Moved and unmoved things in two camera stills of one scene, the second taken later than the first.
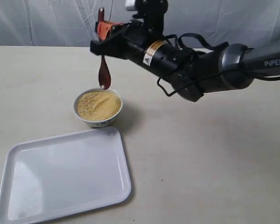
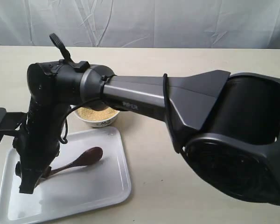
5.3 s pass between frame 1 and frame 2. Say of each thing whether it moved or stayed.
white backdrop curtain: stayed
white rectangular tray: stayed
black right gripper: moved
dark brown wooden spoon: moved
